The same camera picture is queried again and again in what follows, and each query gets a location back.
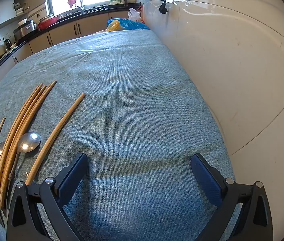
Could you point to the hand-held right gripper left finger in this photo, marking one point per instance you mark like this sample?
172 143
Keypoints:
71 178

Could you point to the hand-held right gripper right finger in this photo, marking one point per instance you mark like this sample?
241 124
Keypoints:
205 178

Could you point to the large metal spoon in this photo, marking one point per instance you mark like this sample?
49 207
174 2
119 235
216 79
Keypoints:
29 141

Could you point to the metal kettle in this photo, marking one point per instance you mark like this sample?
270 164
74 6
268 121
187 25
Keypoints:
7 44

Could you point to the teal table cloth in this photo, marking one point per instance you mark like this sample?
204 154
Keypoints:
131 105

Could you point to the silver rice cooker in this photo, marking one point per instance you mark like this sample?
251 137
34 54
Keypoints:
25 30

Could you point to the white bowl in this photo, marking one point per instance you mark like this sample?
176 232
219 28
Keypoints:
22 21

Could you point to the red basin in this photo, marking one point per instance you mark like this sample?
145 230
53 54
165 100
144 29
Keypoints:
47 23

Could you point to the stack of white dishes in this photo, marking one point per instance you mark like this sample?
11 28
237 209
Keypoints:
19 10

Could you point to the beige base cabinets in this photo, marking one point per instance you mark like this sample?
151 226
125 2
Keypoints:
64 32

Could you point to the pink cloth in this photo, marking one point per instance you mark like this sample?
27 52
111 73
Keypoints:
72 1

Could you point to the yellow plastic bag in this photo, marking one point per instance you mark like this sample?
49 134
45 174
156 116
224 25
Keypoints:
113 26

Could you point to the metal sink faucet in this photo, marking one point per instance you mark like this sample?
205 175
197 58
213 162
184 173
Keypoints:
81 3

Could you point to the black kitchen countertop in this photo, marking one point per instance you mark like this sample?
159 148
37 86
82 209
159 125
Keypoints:
94 11

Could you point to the blue plastic bag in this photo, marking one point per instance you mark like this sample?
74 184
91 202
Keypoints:
131 25

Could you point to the white plastic bag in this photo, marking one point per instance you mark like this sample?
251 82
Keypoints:
134 15

